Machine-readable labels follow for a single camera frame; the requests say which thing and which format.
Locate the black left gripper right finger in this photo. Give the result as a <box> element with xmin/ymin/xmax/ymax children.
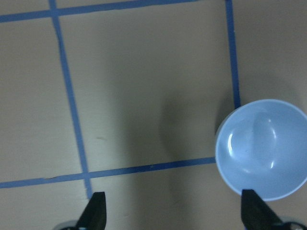
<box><xmin>241</xmin><ymin>189</ymin><xmax>283</xmax><ymax>230</ymax></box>

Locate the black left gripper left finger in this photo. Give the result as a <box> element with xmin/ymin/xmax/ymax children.
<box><xmin>75</xmin><ymin>192</ymin><xmax>106</xmax><ymax>230</ymax></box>

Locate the blue bowl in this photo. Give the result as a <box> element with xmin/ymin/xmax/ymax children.
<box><xmin>215</xmin><ymin>99</ymin><xmax>307</xmax><ymax>201</ymax></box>

